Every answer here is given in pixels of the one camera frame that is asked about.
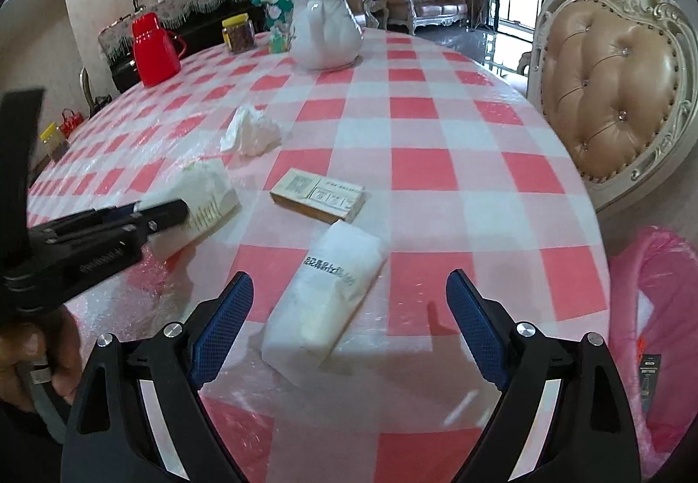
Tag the white flowered teapot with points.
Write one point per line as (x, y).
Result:
(324, 25)

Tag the lace piano cover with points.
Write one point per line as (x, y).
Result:
(191, 3)

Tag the red handbag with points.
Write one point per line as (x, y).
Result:
(72, 124)

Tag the yellow-lid jar of dark snacks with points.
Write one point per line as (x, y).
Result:
(240, 37)
(54, 145)

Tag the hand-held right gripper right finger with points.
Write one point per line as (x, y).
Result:
(479, 330)

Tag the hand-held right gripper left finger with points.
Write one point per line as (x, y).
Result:
(223, 330)

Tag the crumpled white tissue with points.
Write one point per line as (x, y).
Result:
(251, 131)

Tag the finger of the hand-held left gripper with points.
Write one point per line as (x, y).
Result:
(114, 213)
(163, 214)

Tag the small green bottle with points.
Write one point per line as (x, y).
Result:
(279, 41)

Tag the pink-lined trash bin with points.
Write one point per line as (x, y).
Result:
(670, 308)

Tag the metal chair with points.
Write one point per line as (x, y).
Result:
(92, 90)

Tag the white plastic packet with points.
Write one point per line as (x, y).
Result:
(332, 292)

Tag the pink checkered plastic tablecloth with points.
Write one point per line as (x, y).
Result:
(414, 145)

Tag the beige tufted ornate chair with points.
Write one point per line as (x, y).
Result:
(621, 79)

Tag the red thermos jug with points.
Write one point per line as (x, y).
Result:
(155, 52)

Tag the flat cream carton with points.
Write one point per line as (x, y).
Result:
(319, 195)

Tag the person's left hand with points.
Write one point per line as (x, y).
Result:
(32, 346)

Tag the black piano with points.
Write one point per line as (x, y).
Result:
(202, 38)

